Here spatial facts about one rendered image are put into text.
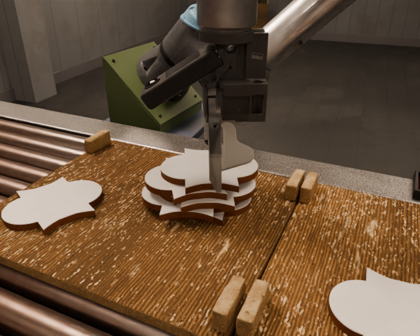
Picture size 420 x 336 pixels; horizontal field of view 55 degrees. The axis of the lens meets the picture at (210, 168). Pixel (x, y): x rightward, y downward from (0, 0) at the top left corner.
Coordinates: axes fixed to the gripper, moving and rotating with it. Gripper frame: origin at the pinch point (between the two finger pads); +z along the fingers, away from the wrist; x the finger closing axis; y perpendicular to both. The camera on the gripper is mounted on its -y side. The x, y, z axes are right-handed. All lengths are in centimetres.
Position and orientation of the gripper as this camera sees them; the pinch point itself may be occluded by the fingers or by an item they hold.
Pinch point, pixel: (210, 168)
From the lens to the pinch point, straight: 60.1
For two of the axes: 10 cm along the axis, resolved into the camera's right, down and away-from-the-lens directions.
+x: -0.6, -4.7, 8.8
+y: 10.0, -0.3, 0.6
